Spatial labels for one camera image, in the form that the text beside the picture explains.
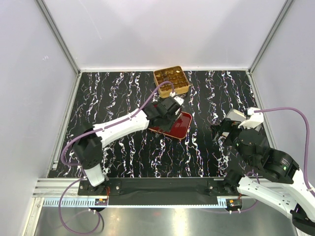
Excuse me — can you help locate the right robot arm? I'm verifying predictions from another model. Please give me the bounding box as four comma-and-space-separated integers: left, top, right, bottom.
211, 114, 315, 236

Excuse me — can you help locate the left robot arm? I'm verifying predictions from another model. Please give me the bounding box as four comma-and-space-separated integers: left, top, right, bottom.
72, 96, 184, 195

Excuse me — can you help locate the gold chocolate tin box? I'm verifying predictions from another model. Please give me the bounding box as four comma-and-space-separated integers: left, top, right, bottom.
153, 66, 190, 96

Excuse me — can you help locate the red lacquer tray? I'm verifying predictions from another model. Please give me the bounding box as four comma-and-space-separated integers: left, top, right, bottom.
148, 112, 192, 140

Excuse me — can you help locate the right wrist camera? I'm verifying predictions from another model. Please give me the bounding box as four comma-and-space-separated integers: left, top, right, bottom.
238, 107, 264, 129

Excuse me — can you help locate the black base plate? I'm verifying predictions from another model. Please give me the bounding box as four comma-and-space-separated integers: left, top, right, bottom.
78, 177, 239, 205

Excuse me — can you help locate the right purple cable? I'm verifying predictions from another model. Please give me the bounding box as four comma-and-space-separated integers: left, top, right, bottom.
254, 107, 315, 195

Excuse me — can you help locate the purple cable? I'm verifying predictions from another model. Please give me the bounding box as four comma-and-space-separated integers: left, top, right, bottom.
254, 107, 315, 195
58, 82, 177, 234

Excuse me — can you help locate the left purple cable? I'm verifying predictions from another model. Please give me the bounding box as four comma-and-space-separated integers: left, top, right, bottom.
58, 82, 177, 234

